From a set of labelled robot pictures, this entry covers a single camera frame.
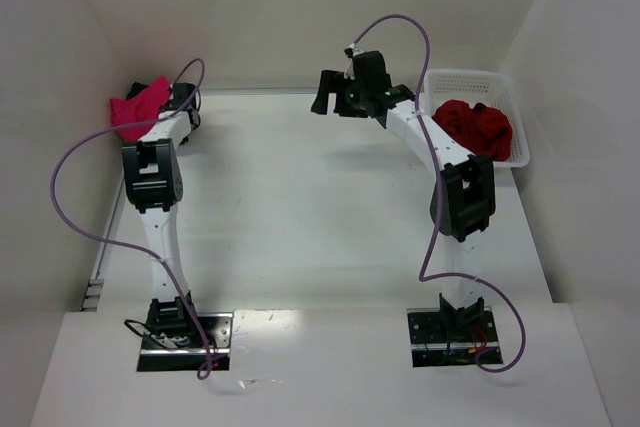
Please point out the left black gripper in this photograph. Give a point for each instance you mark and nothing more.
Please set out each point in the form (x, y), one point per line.
(138, 90)

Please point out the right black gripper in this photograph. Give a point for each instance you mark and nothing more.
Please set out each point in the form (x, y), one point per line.
(341, 98)

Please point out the pink t-shirt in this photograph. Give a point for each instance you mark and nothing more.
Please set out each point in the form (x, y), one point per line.
(140, 111)

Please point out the dark red t-shirt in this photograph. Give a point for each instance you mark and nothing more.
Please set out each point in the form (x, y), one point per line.
(480, 128)

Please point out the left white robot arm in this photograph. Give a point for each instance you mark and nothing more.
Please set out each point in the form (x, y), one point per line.
(154, 186)

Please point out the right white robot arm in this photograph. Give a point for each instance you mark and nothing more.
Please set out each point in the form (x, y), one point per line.
(463, 200)

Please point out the black folded t-shirt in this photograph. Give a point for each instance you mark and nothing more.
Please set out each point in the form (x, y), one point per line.
(136, 89)

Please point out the white plastic basket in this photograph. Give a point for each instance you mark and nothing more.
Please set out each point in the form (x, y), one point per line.
(476, 86)

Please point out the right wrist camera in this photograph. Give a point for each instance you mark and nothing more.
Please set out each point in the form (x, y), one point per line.
(355, 56)

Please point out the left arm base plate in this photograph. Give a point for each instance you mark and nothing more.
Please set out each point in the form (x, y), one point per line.
(185, 352)

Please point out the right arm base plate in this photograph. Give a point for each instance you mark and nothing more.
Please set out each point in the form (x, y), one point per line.
(433, 346)

